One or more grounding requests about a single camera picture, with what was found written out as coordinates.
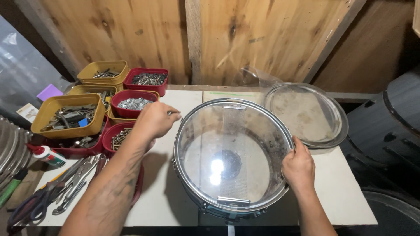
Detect yellow tray with metal parts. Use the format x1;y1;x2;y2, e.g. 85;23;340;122
67;84;118;109

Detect heap of silver washers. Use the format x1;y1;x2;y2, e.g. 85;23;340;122
117;98;154;111

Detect red tray with washers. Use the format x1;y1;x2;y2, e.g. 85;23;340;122
110;89;159;119

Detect dark-handled scissors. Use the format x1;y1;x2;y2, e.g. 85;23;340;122
7;184;63;231

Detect silver locking pliers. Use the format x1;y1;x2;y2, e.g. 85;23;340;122
51;155;100;216

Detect large red tray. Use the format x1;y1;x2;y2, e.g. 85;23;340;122
45;115;113;157

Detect heap of long screws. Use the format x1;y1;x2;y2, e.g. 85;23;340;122
93;68;121;79

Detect clear drum head with hoop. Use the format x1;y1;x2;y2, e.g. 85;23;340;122
262;82;349;149

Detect red tray with tension rods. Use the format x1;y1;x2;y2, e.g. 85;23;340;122
102;121;157;155

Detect black drum shells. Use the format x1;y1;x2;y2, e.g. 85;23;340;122
339;66;420;210

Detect large yellow tray of tools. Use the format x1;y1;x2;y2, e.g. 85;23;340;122
31;93;106;139

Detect heap of metal tension rods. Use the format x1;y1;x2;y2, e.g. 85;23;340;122
111;128;133;151

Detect chrome snare drum clear head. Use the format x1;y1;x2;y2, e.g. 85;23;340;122
171;98;295;230

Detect translucent plastic sheeting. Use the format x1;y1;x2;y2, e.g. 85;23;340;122
0;14;72;116

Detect white glue bottle red cap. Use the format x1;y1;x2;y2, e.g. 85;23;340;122
26;143;67;168

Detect stack of metal drum hoops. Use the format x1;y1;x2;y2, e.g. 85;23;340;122
0;115;33;192

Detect small paper card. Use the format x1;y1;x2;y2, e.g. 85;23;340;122
16;103;39;124

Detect purple sticky note pad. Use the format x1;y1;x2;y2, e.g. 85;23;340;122
36;83;64;102

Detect black round drum rim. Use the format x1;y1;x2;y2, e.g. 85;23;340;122
337;191;420;236

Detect yellow tray under red tray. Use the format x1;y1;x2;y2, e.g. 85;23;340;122
107;90;161;125

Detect clear curled plastic sheet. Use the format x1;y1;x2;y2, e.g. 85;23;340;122
231;66;283;88

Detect green-handled tool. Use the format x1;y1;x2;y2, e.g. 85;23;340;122
0;168;29;209

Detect person's left hand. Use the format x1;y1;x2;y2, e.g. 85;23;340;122
133;102;182;140

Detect person's right hand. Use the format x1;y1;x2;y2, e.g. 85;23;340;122
281;135;316;194

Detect heap of wrenches and keys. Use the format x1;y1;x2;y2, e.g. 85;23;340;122
43;104;98;132

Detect red tray with black screws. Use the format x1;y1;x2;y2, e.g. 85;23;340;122
123;68;169;97

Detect heap of black screws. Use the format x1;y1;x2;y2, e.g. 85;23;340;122
131;72;168;86

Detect yellow tray with long screws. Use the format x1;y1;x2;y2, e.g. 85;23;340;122
77;60;130;87

